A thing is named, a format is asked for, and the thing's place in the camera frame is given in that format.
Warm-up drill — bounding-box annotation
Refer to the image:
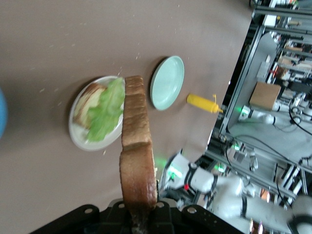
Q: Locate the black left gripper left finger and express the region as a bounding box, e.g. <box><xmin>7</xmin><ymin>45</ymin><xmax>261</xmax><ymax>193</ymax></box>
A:
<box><xmin>30</xmin><ymin>199</ymin><xmax>134</xmax><ymax>234</ymax></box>

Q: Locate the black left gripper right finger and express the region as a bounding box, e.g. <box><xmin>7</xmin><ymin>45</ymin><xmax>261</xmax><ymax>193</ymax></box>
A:
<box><xmin>146</xmin><ymin>198</ymin><xmax>244</xmax><ymax>234</ymax></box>

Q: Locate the brown bread slice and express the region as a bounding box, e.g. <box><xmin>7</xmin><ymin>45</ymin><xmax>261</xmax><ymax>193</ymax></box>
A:
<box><xmin>119</xmin><ymin>75</ymin><xmax>158</xmax><ymax>234</ymax></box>
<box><xmin>72</xmin><ymin>83</ymin><xmax>108</xmax><ymax>129</ymax></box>

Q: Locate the green lettuce leaf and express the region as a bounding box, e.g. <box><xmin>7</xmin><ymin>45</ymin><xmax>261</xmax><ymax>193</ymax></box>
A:
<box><xmin>86</xmin><ymin>77</ymin><xmax>126</xmax><ymax>143</ymax></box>

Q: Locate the yellow squeeze sauce bottle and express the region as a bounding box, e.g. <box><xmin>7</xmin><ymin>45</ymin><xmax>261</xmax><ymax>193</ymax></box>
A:
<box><xmin>186</xmin><ymin>93</ymin><xmax>224</xmax><ymax>114</ymax></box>

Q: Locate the beige plate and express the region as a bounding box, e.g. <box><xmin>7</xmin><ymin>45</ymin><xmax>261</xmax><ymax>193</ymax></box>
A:
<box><xmin>68</xmin><ymin>75</ymin><xmax>126</xmax><ymax>152</ymax></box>

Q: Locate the mint green plate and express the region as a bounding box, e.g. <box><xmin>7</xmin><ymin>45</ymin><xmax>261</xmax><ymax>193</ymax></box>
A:
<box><xmin>149</xmin><ymin>56</ymin><xmax>185</xmax><ymax>112</ymax></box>

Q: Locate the blue plate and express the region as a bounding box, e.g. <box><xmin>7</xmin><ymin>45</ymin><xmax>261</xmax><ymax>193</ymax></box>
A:
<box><xmin>0</xmin><ymin>87</ymin><xmax>9</xmax><ymax>139</ymax></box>

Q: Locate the cardboard box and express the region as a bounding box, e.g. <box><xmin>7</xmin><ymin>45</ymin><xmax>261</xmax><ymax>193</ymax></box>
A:
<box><xmin>248</xmin><ymin>81</ymin><xmax>283</xmax><ymax>112</ymax></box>

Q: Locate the aluminium frame rail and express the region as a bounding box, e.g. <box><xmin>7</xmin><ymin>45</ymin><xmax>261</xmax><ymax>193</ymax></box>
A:
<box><xmin>218</xmin><ymin>24</ymin><xmax>266</xmax><ymax>137</ymax></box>

